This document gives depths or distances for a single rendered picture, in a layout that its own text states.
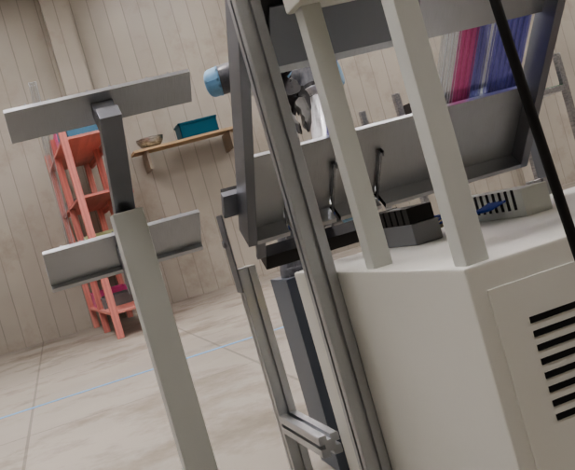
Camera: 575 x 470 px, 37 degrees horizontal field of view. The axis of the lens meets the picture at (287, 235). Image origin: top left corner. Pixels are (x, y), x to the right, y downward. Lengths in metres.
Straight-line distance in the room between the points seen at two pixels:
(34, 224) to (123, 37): 2.53
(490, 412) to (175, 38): 10.21
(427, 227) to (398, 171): 0.53
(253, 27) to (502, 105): 0.79
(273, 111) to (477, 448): 0.58
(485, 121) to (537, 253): 1.01
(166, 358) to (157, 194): 9.04
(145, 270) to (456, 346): 0.79
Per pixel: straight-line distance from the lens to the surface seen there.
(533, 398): 0.99
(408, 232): 1.41
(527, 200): 1.40
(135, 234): 1.65
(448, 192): 0.95
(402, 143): 1.87
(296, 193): 1.30
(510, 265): 0.97
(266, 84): 1.32
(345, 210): 1.88
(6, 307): 10.57
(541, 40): 1.91
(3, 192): 10.61
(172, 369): 1.67
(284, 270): 2.37
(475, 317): 0.95
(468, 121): 1.94
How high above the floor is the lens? 0.73
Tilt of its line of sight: 2 degrees down
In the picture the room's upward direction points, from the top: 16 degrees counter-clockwise
